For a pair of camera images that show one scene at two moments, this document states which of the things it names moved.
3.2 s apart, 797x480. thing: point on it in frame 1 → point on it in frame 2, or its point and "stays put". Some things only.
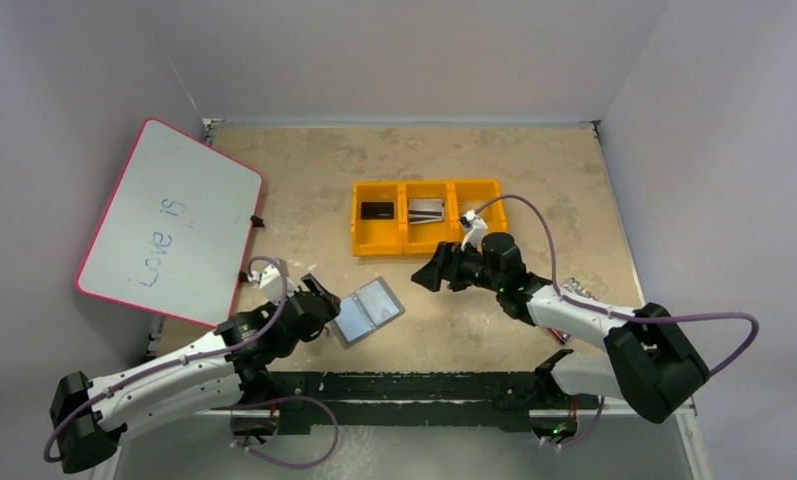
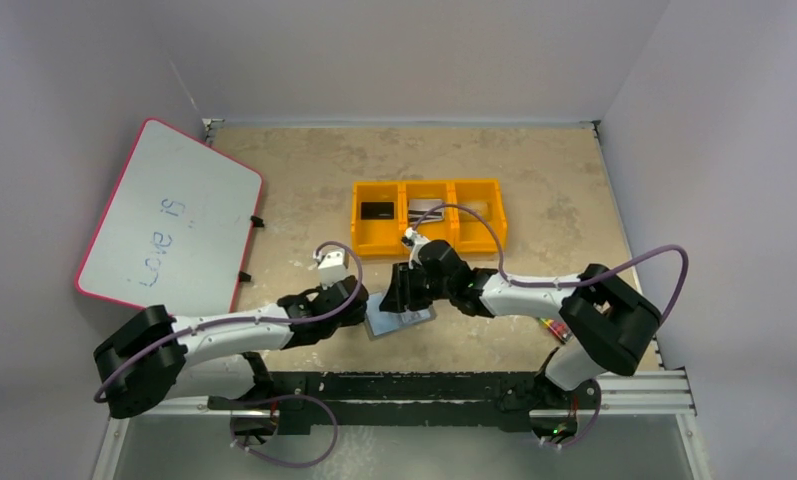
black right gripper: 449,266 → 410,286
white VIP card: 425,211 stays put
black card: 377,210 stays put
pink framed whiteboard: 174,237 stays put
